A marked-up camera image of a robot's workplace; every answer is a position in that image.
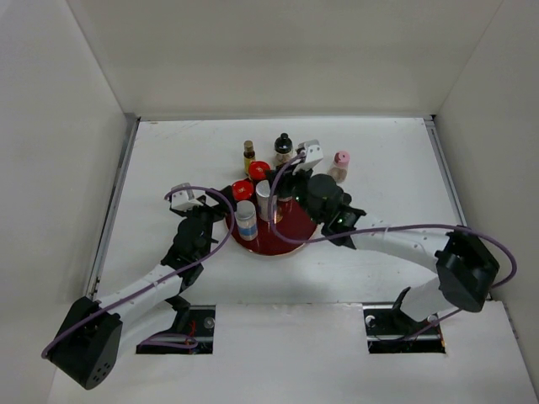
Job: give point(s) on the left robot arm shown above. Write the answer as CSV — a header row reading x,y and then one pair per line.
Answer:
x,y
88,341

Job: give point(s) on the round red lacquer tray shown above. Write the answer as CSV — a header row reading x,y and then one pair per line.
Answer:
x,y
292,222

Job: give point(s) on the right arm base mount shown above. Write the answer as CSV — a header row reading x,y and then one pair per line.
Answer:
x,y
389,331

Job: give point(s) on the peppercorn jar blue label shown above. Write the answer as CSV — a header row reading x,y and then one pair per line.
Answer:
x,y
246,218

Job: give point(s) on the peppercorn jar silver lid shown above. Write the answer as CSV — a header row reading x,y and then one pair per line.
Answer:
x,y
267,205

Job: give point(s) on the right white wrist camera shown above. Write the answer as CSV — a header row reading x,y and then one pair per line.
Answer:
x,y
310,154

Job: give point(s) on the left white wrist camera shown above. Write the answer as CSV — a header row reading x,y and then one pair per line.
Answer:
x,y
182,197

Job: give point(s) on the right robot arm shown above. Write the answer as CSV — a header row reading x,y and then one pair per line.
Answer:
x,y
464,269

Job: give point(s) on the pink-cap spice shaker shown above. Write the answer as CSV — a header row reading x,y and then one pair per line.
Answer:
x,y
339,167

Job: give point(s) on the red-lid chili sauce jar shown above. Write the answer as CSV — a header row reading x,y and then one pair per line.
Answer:
x,y
242,190

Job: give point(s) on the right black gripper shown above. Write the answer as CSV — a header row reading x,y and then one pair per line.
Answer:
x,y
286,177

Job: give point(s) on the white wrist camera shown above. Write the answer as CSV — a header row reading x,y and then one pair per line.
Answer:
x,y
310,154
182,197

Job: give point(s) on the small yellow-label oil bottle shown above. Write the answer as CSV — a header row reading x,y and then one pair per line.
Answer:
x,y
248,155

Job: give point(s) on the black-cap spice bottle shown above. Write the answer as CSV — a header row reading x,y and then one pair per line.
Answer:
x,y
283,147

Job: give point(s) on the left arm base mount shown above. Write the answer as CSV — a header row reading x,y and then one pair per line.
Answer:
x,y
188,330

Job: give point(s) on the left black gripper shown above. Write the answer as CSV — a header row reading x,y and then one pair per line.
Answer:
x,y
218,211

